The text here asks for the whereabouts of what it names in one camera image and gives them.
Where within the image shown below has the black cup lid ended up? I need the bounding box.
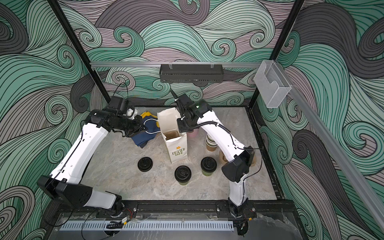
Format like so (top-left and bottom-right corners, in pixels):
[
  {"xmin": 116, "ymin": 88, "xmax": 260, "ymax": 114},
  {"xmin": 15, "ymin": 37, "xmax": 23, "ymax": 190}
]
[
  {"xmin": 201, "ymin": 157, "xmax": 217, "ymax": 173},
  {"xmin": 174, "ymin": 166, "xmax": 192, "ymax": 182},
  {"xmin": 138, "ymin": 157, "xmax": 153, "ymax": 172}
]

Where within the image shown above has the white paper takeout bag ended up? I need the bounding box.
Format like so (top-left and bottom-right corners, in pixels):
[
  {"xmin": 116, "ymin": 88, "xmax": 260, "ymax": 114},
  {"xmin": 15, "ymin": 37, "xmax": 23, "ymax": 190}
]
[{"xmin": 157, "ymin": 108, "xmax": 188, "ymax": 164}]

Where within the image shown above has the yellow cloth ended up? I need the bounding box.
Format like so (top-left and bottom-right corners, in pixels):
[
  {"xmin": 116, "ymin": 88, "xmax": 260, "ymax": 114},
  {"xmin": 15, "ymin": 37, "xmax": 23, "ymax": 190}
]
[{"xmin": 141, "ymin": 112, "xmax": 158, "ymax": 121}]

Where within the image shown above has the pink cup holder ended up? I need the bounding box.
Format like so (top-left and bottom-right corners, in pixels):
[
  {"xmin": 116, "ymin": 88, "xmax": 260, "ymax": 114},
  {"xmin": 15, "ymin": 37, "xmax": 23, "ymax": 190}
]
[{"xmin": 187, "ymin": 129, "xmax": 199, "ymax": 138}]

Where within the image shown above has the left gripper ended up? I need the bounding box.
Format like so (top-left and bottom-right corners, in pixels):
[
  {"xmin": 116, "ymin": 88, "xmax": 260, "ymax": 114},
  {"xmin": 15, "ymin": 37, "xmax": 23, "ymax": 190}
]
[{"xmin": 118, "ymin": 115, "xmax": 150, "ymax": 137}]

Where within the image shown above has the black wall shelf tray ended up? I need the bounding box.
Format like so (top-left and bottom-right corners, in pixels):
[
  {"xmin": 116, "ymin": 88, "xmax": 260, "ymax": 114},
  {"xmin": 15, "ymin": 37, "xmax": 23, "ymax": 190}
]
[{"xmin": 159, "ymin": 64, "xmax": 224, "ymax": 83}]

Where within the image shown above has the clear acrylic wall holder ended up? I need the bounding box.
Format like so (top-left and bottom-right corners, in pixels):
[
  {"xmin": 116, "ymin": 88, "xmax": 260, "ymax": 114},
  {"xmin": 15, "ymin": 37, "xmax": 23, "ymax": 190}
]
[{"xmin": 254, "ymin": 60, "xmax": 292, "ymax": 109}]

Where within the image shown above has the stack of paper cups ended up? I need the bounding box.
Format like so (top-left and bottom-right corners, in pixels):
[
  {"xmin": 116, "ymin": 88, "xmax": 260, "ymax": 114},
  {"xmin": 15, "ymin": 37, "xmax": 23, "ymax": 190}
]
[{"xmin": 206, "ymin": 135, "xmax": 218, "ymax": 152}]

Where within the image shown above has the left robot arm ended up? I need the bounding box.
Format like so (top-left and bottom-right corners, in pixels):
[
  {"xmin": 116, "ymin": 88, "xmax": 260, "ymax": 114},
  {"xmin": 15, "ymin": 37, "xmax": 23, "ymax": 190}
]
[{"xmin": 37, "ymin": 110, "xmax": 147, "ymax": 216}]

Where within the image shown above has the navy blue cloth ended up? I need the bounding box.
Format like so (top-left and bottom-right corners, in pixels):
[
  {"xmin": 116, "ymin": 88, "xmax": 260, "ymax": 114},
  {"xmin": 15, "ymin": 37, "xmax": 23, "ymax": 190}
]
[{"xmin": 132, "ymin": 116, "xmax": 160, "ymax": 149}]

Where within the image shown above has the green paper coffee cup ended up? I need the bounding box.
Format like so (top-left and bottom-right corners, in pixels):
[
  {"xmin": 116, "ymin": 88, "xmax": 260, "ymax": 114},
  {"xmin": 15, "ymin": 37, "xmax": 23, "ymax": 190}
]
[{"xmin": 178, "ymin": 181, "xmax": 189, "ymax": 186}]

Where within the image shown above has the white slotted cable duct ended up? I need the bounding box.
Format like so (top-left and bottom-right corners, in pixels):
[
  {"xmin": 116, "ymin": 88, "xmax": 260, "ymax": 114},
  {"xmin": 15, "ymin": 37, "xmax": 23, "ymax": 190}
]
[{"xmin": 59, "ymin": 220, "xmax": 234, "ymax": 231}]

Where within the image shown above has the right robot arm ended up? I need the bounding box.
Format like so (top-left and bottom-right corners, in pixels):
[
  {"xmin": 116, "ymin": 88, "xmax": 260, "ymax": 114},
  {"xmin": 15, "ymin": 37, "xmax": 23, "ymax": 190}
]
[{"xmin": 171, "ymin": 91, "xmax": 255, "ymax": 215}]

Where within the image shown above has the brown pulp cup carrier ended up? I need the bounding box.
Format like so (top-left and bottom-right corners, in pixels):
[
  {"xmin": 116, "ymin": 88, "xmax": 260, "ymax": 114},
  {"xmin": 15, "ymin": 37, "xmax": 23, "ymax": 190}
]
[{"xmin": 164, "ymin": 131, "xmax": 180, "ymax": 141}]

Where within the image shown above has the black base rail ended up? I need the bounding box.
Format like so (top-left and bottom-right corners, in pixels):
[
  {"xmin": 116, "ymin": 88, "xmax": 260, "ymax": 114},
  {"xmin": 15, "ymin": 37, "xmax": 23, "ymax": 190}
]
[{"xmin": 59, "ymin": 199, "xmax": 295, "ymax": 220}]

